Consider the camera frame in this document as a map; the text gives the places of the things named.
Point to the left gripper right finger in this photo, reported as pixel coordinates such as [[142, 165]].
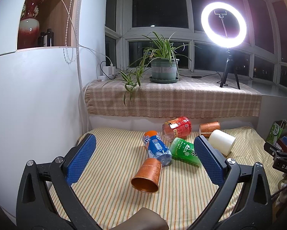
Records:
[[242, 200]]

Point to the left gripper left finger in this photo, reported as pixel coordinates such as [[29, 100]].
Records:
[[46, 199]]

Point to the large copper metal cup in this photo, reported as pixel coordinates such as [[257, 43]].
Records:
[[148, 176]]

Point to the white cylindrical cup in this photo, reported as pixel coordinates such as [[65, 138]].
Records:
[[222, 141]]

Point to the small copper metal cup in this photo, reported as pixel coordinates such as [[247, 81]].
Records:
[[206, 129]]

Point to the green cardboard box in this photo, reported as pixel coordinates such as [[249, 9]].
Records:
[[276, 131]]

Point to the green plastic bottle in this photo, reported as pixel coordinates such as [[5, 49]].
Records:
[[184, 151]]

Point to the striped bed mattress cover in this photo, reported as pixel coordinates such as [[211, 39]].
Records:
[[105, 190]]

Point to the plaid windowsill cloth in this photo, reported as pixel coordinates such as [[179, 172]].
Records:
[[193, 98]]

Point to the red label plastic bottle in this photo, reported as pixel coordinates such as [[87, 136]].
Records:
[[177, 128]]

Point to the brown rounded object at bottom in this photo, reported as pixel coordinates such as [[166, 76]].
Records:
[[142, 220]]

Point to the blue label plastic bottle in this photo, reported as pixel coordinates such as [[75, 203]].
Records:
[[158, 150]]

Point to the orange soda can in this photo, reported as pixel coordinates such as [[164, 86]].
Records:
[[146, 137]]

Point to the white power strip with chargers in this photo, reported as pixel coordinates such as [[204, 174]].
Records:
[[107, 72]]

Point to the spider plant in green pot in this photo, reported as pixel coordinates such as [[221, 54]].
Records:
[[161, 58]]

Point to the white cabinet with shelf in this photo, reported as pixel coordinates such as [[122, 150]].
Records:
[[40, 117]]

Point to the dark glass bottle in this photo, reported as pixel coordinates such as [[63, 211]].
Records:
[[46, 39]]

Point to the red white ceramic vase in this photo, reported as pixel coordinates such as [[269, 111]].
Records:
[[28, 30]]

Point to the ring light on tripod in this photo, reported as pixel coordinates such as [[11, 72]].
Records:
[[221, 9]]

